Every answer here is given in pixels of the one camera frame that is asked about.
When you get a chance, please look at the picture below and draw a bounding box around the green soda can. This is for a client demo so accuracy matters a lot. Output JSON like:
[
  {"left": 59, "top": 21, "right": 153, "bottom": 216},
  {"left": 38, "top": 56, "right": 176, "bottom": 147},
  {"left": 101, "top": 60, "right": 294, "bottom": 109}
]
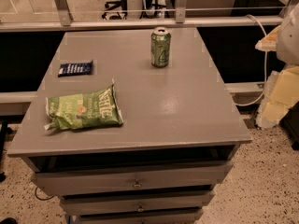
[{"left": 151, "top": 27, "right": 171, "bottom": 68}]

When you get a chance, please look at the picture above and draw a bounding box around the black office chair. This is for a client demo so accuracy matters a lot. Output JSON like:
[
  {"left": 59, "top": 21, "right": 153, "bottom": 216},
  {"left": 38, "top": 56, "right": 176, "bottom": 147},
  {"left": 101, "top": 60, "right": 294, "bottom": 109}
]
[{"left": 102, "top": 0, "right": 127, "bottom": 20}]

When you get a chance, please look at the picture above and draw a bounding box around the dark blue snack packet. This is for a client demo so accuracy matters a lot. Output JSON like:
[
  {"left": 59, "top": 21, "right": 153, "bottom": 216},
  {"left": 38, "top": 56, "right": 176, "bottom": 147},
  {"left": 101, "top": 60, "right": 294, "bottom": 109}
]
[{"left": 58, "top": 61, "right": 93, "bottom": 77}]

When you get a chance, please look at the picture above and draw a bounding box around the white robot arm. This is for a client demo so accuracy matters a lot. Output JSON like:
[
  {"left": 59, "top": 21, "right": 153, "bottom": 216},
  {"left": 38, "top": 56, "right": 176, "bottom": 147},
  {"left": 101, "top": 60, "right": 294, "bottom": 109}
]
[{"left": 255, "top": 4, "right": 299, "bottom": 128}]

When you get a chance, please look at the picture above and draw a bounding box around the grey drawer cabinet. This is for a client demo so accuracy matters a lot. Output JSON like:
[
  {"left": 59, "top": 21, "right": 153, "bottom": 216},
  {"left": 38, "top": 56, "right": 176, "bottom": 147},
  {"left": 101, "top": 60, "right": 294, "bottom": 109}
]
[{"left": 8, "top": 28, "right": 250, "bottom": 224}]

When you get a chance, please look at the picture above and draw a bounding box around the green jalapeno chip bag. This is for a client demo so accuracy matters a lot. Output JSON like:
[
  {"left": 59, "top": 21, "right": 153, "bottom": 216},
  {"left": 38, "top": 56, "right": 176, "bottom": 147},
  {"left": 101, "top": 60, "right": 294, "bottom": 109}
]
[{"left": 45, "top": 84, "right": 123, "bottom": 131}]

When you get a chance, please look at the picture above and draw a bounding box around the white cable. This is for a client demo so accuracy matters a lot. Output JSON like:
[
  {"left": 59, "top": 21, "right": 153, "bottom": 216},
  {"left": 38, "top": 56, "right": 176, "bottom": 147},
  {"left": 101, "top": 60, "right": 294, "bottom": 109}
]
[{"left": 234, "top": 14, "right": 269, "bottom": 107}]

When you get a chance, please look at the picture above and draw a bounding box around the metal railing frame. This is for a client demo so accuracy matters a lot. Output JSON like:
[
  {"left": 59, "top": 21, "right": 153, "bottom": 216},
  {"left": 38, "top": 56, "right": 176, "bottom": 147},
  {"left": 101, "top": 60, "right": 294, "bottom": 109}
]
[{"left": 0, "top": 0, "right": 298, "bottom": 32}]

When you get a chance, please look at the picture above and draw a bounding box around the black floor cable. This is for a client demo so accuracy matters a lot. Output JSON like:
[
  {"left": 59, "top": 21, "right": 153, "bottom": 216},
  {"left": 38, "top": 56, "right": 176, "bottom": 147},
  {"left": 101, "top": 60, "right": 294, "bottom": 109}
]
[{"left": 34, "top": 186, "right": 55, "bottom": 202}]

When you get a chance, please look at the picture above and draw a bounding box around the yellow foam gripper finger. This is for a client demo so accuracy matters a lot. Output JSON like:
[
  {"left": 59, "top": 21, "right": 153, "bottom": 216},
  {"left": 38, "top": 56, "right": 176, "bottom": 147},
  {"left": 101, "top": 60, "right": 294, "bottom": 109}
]
[
  {"left": 255, "top": 26, "right": 280, "bottom": 52},
  {"left": 255, "top": 65, "right": 299, "bottom": 129}
]

